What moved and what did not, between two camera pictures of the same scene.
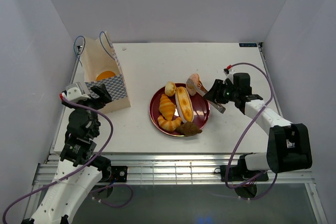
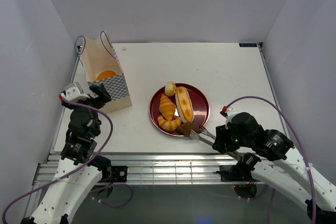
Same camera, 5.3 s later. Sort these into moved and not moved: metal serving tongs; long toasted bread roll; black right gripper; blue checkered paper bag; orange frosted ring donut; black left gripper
Moved: black right gripper; metal serving tongs
Not moved: long toasted bread roll; blue checkered paper bag; black left gripper; orange frosted ring donut
